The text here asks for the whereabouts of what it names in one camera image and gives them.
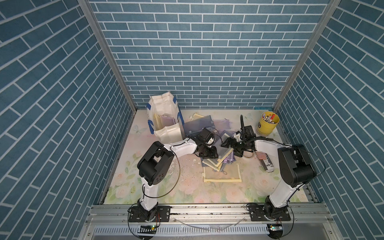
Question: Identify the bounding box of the grey blue zipper pouch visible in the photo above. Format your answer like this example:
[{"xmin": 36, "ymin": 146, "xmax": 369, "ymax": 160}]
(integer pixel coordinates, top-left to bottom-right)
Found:
[{"xmin": 182, "ymin": 116, "xmax": 215, "ymax": 138}]

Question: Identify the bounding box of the yellow trim mesh pouch top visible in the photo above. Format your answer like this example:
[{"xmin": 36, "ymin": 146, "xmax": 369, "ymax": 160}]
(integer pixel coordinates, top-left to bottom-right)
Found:
[{"xmin": 153, "ymin": 114, "xmax": 163, "ymax": 131}]

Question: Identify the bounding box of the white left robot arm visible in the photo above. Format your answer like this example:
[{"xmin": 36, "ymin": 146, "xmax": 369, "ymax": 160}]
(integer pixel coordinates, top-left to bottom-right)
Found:
[{"xmin": 137, "ymin": 128, "xmax": 218, "ymax": 212}]

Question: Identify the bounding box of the purple trim mesh pouch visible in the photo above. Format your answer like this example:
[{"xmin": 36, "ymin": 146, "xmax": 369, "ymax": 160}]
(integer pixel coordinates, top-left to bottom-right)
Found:
[{"xmin": 161, "ymin": 115, "xmax": 176, "ymax": 127}]

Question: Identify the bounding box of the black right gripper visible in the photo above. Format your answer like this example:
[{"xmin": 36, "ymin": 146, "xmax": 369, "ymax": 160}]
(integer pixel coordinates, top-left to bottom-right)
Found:
[{"xmin": 221, "ymin": 137, "xmax": 247, "ymax": 157}]

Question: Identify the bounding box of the aluminium front rail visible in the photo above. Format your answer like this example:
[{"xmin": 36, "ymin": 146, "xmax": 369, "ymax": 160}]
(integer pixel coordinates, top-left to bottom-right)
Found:
[{"xmin": 86, "ymin": 203, "xmax": 334, "ymax": 226}]

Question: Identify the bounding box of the pale purple mesh pouch back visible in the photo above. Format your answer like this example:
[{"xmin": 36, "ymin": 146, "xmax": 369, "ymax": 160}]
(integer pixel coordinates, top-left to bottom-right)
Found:
[{"xmin": 213, "ymin": 119, "xmax": 231, "ymax": 131}]

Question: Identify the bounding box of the yellow trim mesh pouch front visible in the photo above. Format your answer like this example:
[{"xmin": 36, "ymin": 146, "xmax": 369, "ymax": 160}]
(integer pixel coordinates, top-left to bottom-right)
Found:
[{"xmin": 203, "ymin": 164, "xmax": 243, "ymax": 183}]

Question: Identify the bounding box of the yellow cup with markers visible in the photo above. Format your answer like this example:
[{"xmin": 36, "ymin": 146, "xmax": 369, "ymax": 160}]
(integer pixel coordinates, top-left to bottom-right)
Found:
[{"xmin": 256, "ymin": 112, "xmax": 280, "ymax": 136}]

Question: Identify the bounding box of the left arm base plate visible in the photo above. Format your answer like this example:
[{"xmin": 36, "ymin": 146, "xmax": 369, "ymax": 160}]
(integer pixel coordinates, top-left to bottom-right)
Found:
[{"xmin": 128, "ymin": 204, "xmax": 171, "ymax": 223}]

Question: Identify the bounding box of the white canvas tote bag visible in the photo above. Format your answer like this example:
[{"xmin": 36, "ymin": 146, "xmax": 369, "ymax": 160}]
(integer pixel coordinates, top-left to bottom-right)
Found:
[{"xmin": 146, "ymin": 92, "xmax": 184, "ymax": 144}]

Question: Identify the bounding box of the yellow trim mesh pouch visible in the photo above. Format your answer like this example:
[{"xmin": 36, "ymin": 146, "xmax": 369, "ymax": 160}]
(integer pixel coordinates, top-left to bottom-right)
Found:
[
  {"xmin": 203, "ymin": 164, "xmax": 243, "ymax": 183},
  {"xmin": 153, "ymin": 114, "xmax": 163, "ymax": 131}
]

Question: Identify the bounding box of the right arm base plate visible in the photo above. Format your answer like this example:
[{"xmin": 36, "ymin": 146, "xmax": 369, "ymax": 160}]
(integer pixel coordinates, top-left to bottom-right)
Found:
[{"xmin": 246, "ymin": 203, "xmax": 291, "ymax": 222}]

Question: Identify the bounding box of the striped flag drink can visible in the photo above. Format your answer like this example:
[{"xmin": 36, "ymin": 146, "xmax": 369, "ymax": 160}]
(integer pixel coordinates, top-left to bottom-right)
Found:
[{"xmin": 256, "ymin": 151, "xmax": 275, "ymax": 173}]

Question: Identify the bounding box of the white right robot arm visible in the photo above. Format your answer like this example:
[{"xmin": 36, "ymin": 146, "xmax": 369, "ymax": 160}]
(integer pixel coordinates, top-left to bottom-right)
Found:
[{"xmin": 221, "ymin": 126, "xmax": 317, "ymax": 221}]

